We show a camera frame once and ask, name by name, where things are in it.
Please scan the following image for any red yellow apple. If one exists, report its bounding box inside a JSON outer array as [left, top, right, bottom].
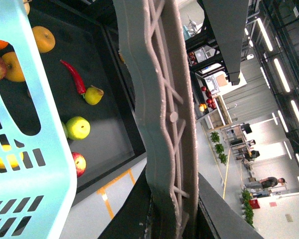
[[72, 152, 86, 178]]

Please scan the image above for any light blue shopping basket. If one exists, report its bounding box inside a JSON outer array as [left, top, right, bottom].
[[0, 0, 77, 239]]

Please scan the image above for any red chili pepper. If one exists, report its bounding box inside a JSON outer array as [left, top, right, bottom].
[[60, 60, 86, 97]]

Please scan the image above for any black wood shelf unit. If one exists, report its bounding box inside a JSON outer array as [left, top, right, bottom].
[[22, 0, 265, 239]]

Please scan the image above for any grey basket handle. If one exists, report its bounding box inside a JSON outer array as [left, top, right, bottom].
[[114, 0, 199, 239]]

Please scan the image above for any yellow lemon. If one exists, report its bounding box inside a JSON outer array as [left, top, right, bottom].
[[0, 144, 19, 169]]

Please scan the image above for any yellow orange fruit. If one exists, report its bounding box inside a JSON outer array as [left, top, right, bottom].
[[2, 52, 25, 82]]

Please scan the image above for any yellow pear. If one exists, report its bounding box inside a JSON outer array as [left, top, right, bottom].
[[85, 86, 104, 106]]

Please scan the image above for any orange persimmon fruit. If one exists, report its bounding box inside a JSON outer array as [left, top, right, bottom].
[[32, 26, 56, 53]]

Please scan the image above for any person in dark shirt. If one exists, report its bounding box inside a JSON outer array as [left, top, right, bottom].
[[244, 177, 286, 189]]

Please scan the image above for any green apple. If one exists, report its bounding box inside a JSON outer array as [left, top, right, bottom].
[[65, 116, 91, 140]]

